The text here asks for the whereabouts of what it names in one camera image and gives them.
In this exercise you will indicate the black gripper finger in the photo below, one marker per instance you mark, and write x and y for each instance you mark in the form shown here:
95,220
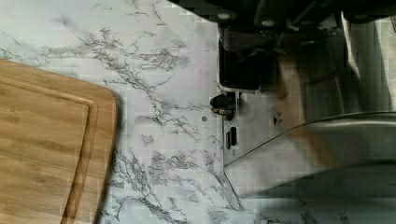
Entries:
242,48

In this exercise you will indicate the bamboo cutting board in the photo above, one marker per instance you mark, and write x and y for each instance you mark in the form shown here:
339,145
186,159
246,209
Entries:
56,141

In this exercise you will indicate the black toaster lever knob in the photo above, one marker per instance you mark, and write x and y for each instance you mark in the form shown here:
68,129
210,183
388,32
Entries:
224,105

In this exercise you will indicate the stainless steel toaster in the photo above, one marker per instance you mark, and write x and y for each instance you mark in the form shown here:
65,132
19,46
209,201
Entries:
323,126

